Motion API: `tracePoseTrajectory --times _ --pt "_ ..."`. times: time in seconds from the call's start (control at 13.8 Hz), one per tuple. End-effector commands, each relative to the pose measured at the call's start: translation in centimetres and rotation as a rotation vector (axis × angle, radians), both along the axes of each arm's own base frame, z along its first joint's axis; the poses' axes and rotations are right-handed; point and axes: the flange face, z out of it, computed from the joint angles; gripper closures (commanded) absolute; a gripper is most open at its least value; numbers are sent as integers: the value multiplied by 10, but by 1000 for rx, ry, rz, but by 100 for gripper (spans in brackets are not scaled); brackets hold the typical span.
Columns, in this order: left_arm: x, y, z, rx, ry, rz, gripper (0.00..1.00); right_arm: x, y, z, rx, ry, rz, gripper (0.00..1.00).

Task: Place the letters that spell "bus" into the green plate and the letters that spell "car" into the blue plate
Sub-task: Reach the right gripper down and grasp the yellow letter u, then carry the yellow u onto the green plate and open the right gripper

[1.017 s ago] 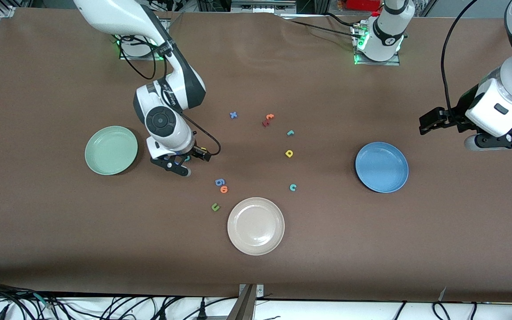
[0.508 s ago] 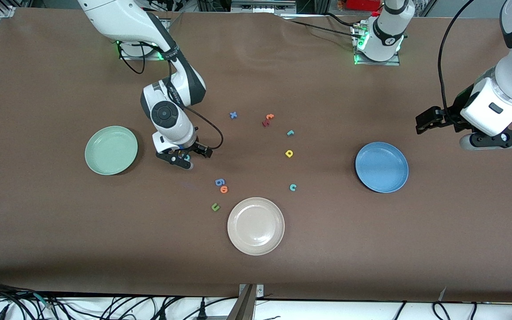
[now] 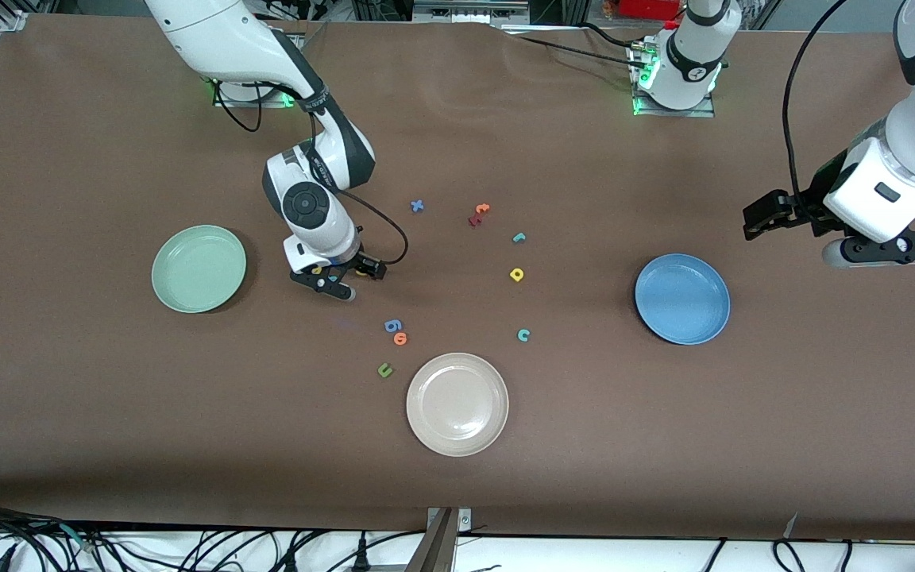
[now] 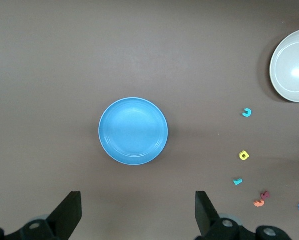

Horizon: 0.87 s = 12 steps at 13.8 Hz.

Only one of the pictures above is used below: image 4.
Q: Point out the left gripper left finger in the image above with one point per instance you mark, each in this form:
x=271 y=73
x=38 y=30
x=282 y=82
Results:
x=57 y=225

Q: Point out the blue plate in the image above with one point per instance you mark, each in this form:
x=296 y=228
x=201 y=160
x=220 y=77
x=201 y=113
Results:
x=133 y=131

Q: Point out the beige plate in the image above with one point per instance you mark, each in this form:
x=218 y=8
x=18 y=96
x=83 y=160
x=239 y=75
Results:
x=292 y=62

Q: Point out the yellow foam letter d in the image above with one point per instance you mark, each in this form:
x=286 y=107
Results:
x=240 y=156

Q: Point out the teal foam letter c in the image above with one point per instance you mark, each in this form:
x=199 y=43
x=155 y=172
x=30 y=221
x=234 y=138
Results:
x=250 y=112

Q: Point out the orange foam letter t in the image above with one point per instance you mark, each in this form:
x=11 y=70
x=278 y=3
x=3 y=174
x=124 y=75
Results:
x=259 y=203

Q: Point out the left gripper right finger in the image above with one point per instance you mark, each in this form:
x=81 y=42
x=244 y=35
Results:
x=212 y=225

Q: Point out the teal foam letter r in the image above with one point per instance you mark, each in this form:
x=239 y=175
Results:
x=237 y=182

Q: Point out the dark red foam letter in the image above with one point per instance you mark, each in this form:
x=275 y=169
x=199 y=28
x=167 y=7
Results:
x=265 y=195

